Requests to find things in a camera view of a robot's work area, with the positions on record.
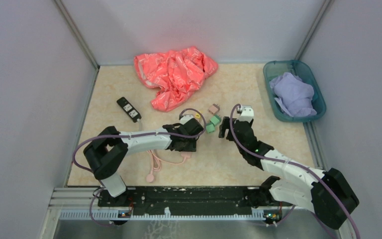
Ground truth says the black power strip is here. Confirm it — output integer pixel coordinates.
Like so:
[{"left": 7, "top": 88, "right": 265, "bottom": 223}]
[{"left": 116, "top": 97, "right": 142, "bottom": 123}]

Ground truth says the green plug adapter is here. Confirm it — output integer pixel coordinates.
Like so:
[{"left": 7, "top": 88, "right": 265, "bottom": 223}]
[
  {"left": 209, "top": 115, "right": 222, "bottom": 126},
  {"left": 205, "top": 122, "right": 215, "bottom": 133}
]

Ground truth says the pink plug adapter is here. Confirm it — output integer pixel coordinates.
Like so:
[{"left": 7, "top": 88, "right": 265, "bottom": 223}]
[{"left": 208, "top": 104, "right": 220, "bottom": 115}]

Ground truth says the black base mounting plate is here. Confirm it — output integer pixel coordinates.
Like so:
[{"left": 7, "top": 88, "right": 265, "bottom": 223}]
[{"left": 97, "top": 186, "right": 281, "bottom": 216}]

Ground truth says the yellow plug adapter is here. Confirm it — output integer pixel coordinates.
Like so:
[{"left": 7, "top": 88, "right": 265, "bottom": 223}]
[{"left": 194, "top": 113, "right": 201, "bottom": 120}]

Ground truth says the pink crumpled cloth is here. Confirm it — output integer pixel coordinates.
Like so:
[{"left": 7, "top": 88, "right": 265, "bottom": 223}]
[{"left": 133, "top": 46, "right": 218, "bottom": 112}]

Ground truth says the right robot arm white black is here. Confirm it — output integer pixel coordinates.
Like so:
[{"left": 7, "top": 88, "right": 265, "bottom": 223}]
[{"left": 219, "top": 117, "right": 360, "bottom": 230}]

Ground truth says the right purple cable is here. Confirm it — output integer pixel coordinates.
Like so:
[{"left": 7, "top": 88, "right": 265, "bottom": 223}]
[{"left": 229, "top": 104, "right": 361, "bottom": 239}]

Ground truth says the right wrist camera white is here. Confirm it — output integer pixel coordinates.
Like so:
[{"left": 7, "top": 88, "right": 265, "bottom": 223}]
[{"left": 237, "top": 105, "right": 254, "bottom": 123}]

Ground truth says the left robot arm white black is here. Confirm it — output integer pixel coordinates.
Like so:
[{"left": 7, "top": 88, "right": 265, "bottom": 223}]
[{"left": 83, "top": 118, "right": 205, "bottom": 206}]

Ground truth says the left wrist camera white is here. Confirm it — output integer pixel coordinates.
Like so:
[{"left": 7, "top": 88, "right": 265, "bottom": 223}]
[{"left": 179, "top": 114, "right": 194, "bottom": 124}]

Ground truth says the white slotted cable duct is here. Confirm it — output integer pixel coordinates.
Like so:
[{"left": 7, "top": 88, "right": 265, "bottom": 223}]
[{"left": 59, "top": 208, "right": 266, "bottom": 221}]

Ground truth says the pink power cord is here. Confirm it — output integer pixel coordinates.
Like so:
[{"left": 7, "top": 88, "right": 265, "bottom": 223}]
[{"left": 145, "top": 150, "right": 190, "bottom": 184}]

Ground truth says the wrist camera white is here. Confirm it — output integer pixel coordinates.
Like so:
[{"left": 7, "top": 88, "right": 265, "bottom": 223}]
[
  {"left": 237, "top": 105, "right": 254, "bottom": 123},
  {"left": 179, "top": 114, "right": 194, "bottom": 124}
]

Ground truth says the pink power strip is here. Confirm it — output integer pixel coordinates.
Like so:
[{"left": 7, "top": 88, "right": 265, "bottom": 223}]
[{"left": 181, "top": 152, "right": 192, "bottom": 159}]

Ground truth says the teal plastic basket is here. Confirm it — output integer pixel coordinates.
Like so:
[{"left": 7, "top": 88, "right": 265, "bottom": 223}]
[{"left": 263, "top": 60, "right": 326, "bottom": 123}]

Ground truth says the lavender cloth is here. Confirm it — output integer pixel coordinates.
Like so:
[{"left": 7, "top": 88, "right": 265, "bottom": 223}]
[{"left": 269, "top": 72, "right": 317, "bottom": 118}]

